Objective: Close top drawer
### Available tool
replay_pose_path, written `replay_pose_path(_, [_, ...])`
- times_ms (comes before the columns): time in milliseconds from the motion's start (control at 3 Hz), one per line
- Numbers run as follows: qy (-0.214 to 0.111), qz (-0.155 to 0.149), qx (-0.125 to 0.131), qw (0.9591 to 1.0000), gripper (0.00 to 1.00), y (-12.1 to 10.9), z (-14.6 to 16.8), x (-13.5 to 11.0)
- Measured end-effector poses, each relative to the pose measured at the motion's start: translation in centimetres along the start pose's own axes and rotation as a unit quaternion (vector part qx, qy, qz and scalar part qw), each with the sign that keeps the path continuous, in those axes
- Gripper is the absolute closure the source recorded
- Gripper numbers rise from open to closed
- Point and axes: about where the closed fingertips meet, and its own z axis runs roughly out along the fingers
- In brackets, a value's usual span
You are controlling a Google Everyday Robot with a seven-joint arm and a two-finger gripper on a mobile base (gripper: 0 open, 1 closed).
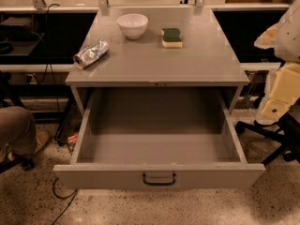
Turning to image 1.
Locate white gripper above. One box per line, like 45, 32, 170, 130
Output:
255, 63, 300, 125

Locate grey top drawer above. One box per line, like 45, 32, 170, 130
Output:
53, 87, 265, 189

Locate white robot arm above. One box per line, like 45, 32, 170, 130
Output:
254, 0, 300, 125

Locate grey metal drawer cabinet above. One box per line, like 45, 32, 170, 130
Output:
66, 7, 248, 111

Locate black office chair base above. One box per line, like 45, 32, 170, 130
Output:
235, 112, 300, 166

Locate green yellow sponge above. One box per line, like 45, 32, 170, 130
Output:
161, 28, 183, 48

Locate white ceramic bowl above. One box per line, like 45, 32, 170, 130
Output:
117, 13, 148, 39

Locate crushed silver can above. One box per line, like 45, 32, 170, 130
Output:
73, 39, 110, 69

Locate tan shoe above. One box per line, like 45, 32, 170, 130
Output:
7, 130, 50, 161

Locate black rolling chair base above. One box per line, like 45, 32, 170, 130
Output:
0, 157, 34, 173

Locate person's leg tan trousers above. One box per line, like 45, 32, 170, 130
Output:
0, 106, 37, 157

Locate black drawer handle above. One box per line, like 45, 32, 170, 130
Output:
142, 173, 177, 187

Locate black wire basket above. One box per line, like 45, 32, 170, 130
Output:
54, 99, 83, 146

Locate black floor cable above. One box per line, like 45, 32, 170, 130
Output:
51, 177, 79, 225

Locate black hanging cable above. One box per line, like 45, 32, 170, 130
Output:
31, 3, 62, 114

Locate wall power outlet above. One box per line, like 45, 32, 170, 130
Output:
26, 74, 38, 84

